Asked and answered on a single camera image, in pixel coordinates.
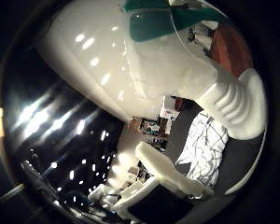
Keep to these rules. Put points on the white grid-pattern cloth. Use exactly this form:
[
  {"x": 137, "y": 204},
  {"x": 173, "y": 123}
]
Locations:
[{"x": 205, "y": 146}]

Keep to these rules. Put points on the cluttered shelf unit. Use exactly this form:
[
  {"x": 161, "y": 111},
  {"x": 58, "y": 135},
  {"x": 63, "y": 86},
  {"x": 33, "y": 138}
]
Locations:
[{"x": 147, "y": 127}]

